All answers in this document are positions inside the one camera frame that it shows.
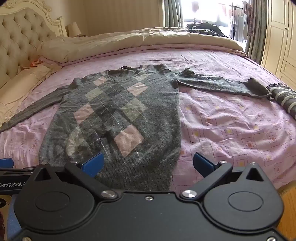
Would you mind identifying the cream wardrobe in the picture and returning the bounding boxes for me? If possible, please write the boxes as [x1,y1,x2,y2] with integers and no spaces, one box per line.
[261,0,296,91]

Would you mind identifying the hanging plaid shirt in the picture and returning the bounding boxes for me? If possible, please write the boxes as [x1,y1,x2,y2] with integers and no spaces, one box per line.
[242,1,254,39]

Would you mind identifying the cream tufted headboard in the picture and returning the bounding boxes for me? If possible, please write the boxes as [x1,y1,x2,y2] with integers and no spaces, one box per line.
[0,0,68,90]

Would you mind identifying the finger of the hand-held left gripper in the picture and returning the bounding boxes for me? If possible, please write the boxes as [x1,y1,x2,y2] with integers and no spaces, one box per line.
[0,158,35,174]

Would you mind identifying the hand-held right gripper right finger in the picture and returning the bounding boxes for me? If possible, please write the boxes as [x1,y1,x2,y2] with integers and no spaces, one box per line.
[180,152,267,201]

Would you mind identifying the grey argyle sweater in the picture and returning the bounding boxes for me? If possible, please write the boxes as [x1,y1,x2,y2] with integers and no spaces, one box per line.
[0,64,271,193]

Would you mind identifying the pink patterned bedsheet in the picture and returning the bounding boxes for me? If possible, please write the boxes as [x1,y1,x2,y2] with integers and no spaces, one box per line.
[0,44,296,193]

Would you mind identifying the grey striped garment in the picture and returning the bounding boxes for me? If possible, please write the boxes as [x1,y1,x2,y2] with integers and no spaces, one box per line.
[267,85,296,120]

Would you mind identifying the beige bedside lamp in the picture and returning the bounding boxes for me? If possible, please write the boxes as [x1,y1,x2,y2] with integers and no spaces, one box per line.
[65,22,82,37]

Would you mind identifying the grey green curtain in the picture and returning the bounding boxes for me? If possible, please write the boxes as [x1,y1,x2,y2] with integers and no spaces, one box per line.
[165,0,184,28]
[245,0,269,66]

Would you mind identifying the cream embroidered pillow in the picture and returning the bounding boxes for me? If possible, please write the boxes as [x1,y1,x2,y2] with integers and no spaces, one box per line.
[0,64,62,127]

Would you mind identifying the hanging grey garment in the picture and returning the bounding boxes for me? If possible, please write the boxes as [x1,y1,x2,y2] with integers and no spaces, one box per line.
[230,13,248,43]

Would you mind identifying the dark clothes pile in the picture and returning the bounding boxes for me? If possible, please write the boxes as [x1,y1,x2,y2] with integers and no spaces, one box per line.
[186,22,229,37]

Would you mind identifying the beige duvet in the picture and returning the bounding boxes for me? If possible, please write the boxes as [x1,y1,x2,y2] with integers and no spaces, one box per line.
[37,27,249,64]

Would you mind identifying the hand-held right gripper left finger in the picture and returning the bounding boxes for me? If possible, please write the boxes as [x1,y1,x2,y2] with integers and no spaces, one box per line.
[31,152,119,201]

